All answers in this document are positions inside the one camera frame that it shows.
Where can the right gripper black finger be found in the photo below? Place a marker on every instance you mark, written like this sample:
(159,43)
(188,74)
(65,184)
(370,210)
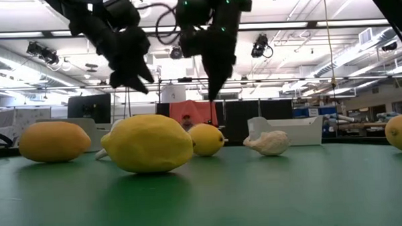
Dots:
(210,72)
(223,73)

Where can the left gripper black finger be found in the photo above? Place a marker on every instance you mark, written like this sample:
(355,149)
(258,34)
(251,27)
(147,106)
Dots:
(147,74)
(138,83)

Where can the large yellow lemon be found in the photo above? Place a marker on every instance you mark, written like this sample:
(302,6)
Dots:
(148,145)

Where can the small yellow lemon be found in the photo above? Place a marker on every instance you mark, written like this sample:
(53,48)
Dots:
(207,139)

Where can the white garlic bulb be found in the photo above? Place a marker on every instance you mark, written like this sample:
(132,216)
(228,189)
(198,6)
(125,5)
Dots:
(101,154)

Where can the beige garlic bulb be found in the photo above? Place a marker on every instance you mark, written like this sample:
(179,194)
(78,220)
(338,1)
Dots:
(270,144)

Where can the orange-yellow lemon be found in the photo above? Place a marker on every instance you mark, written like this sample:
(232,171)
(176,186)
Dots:
(54,141)

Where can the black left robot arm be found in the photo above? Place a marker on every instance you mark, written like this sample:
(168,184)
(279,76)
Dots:
(83,19)

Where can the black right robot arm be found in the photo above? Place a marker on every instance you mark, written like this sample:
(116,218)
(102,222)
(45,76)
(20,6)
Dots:
(197,9)

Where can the white round tank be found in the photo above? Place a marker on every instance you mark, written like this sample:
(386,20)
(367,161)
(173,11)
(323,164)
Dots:
(173,94)

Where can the black ceiling disc fixture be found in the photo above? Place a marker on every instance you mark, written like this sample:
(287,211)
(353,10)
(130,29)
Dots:
(91,65)

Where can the orange cloth partition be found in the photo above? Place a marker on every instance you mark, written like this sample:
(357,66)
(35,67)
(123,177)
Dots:
(197,111)

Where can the person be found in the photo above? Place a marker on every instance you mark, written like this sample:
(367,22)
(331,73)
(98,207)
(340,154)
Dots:
(187,122)

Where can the black monitor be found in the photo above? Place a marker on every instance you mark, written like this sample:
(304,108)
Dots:
(87,108)

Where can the black partition screen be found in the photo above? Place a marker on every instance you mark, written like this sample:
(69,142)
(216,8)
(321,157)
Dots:
(274,113)

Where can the overhead light bar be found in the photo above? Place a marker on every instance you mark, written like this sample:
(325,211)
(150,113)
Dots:
(285,25)

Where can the blue storage bins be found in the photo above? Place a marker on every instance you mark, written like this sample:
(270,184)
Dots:
(301,112)

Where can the white plastic basket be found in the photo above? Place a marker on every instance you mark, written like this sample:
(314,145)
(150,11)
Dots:
(305,133)

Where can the white patterned partition panel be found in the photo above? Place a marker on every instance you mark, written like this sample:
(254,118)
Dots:
(30,115)

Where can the white ceiling vent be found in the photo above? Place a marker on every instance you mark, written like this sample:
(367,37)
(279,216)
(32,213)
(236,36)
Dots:
(366,36)

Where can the dark oval ceiling fixture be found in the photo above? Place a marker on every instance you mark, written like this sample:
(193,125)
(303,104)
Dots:
(389,46)

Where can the black metal frame stand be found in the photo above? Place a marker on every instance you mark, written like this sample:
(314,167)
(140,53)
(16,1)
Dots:
(184,80)

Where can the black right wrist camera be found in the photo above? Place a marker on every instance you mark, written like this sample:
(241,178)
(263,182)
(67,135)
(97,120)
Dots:
(190,43)

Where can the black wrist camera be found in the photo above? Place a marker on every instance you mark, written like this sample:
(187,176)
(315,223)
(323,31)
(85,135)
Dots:
(190,43)
(122,11)

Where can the round black ceiling camera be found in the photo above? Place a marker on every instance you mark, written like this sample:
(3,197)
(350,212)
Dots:
(176,53)

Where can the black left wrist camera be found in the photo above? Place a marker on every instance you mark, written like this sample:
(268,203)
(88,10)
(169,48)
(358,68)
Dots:
(122,11)

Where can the black horizontal frame rail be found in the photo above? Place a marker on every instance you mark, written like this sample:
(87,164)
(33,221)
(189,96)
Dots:
(287,80)

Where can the black ceiling camera on bracket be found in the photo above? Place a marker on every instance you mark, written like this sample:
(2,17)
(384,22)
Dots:
(43,53)

